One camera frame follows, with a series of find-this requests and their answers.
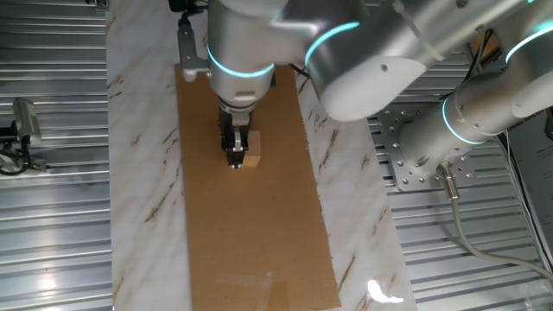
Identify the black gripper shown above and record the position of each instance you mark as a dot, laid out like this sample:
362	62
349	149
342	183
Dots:
233	123

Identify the small wooden block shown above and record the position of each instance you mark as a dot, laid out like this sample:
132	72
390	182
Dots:
255	149

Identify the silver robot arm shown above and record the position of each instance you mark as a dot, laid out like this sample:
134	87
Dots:
367	52

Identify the brown cardboard sheet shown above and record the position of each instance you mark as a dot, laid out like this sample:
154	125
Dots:
250	237

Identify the marble patterned sheet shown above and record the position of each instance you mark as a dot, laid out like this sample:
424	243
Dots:
142	194

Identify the silver camera bracket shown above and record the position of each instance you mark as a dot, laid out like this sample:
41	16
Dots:
186	52

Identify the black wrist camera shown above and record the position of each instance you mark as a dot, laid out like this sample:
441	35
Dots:
179	5

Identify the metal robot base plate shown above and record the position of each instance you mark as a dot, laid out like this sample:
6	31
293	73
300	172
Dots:
404	179

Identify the grey camera on stand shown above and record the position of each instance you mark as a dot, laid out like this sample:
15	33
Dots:
26	116

